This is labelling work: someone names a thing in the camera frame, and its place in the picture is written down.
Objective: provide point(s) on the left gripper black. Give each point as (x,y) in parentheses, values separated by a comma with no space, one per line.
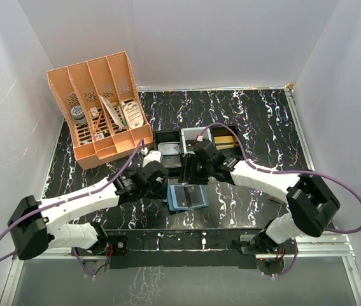
(160,183)

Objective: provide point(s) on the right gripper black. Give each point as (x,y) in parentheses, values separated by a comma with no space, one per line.
(188,170)

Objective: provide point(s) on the black credit card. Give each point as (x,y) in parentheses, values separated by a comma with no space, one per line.
(194,196)
(179,199)

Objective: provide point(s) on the blue leather card holder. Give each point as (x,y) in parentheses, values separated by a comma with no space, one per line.
(169,198)

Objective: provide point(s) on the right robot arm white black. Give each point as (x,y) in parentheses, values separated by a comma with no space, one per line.
(311,203)

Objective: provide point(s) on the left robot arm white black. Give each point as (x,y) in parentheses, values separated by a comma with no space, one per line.
(38,225)

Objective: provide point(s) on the black credit card in holder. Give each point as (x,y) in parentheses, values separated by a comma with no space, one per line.
(194,196)

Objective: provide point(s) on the silver card in tray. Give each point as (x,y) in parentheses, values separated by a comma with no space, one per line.
(169,148)

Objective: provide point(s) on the black tray left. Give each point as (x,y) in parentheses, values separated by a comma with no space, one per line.
(169,162)

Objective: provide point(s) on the black tray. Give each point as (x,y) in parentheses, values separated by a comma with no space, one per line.
(233,130)
(169,162)

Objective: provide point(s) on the white plastic bin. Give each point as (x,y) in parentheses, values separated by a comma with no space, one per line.
(189,135)

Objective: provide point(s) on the gold box in tray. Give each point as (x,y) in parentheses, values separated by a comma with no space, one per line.
(225,142)

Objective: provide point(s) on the black tray right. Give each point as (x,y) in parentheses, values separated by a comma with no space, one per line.
(233,130)

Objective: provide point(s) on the white labelled blister pack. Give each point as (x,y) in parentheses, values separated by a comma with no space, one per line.
(133,114)

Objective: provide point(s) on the white paper packet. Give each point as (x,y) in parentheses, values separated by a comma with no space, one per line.
(113,113)

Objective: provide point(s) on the orange pencil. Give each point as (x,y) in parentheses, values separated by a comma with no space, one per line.
(98,121)

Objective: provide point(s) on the small white red box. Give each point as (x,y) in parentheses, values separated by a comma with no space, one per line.
(275,199)

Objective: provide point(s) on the small white eraser box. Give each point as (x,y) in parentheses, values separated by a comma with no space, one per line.
(94,112)

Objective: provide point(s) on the orange plastic file organizer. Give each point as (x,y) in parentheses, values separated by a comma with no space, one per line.
(82,84)

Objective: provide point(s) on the roll of tape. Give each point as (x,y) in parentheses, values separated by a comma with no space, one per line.
(78,115)

